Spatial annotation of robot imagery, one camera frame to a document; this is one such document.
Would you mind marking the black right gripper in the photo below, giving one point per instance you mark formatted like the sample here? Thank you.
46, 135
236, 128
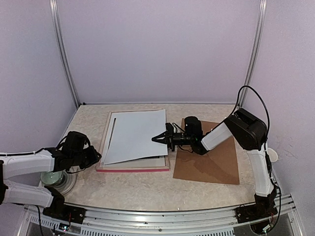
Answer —
166, 138

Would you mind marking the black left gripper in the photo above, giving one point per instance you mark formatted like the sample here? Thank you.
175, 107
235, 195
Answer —
94, 158

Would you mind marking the dark landscape photo print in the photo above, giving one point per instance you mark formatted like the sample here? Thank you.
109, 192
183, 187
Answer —
128, 136

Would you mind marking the pink wooden picture frame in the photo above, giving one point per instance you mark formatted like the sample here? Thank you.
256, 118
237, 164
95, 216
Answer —
105, 137

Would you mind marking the white photo mat board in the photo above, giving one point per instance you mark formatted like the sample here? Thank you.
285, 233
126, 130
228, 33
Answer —
157, 162

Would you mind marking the brown cardboard backing board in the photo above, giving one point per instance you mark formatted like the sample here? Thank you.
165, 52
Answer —
219, 165

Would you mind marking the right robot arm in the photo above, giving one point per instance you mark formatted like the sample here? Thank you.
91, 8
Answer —
251, 134

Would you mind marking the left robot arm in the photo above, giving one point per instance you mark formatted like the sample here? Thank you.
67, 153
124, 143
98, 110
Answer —
74, 150

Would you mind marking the green ceramic bowl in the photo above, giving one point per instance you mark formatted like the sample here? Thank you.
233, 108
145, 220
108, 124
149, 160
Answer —
51, 178

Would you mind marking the light blue ceramic mug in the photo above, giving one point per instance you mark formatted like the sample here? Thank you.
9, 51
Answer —
273, 156

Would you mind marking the aluminium front rail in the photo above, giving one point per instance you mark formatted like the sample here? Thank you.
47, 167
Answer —
112, 222

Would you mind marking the left aluminium corner post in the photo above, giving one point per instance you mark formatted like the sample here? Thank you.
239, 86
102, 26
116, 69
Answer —
62, 51

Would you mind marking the aluminium corner post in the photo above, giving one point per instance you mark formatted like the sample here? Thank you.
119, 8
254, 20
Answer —
62, 51
256, 41

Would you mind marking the right aluminium corner post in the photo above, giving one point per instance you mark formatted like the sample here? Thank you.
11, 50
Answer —
256, 41

